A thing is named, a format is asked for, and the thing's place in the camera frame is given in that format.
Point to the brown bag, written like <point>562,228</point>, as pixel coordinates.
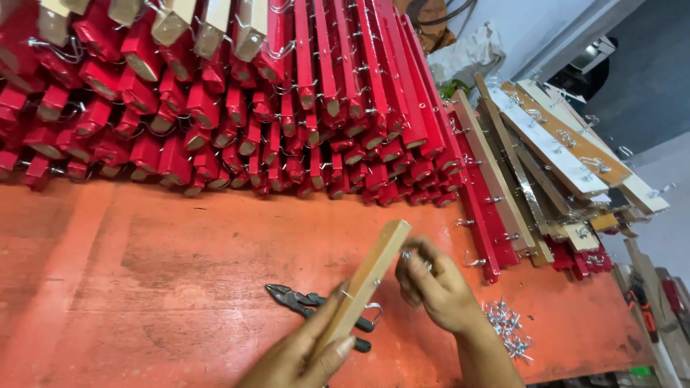
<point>431,27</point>

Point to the person's right fingers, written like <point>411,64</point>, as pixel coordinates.
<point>418,275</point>

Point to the green plastic piece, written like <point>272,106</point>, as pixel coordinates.
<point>454,89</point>

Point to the small metal hook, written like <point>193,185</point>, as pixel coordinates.
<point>415,258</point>

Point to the black machine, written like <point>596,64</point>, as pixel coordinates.
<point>590,64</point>

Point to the orange and black tool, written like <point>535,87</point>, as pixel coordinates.
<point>642,307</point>

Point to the beige wooden hook strip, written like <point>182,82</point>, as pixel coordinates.
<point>372,275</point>

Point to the heap of mixed hook boards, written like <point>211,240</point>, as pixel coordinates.
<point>539,161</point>

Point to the small green object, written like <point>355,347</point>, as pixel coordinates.
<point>641,371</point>

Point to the pile of wooden planks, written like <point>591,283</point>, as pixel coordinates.
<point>655,345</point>

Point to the person's right hand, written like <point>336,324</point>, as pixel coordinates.
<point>439,293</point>

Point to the person's left hand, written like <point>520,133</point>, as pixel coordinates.
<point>285,361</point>

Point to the white crumpled cloth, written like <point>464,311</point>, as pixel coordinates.
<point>466,54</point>

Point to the stack of red hook strips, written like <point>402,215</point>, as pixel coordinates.
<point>215,118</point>

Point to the row of unpainted wooden strips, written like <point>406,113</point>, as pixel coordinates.
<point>172,24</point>

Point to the pile of metal hooks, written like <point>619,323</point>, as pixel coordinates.
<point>506,328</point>

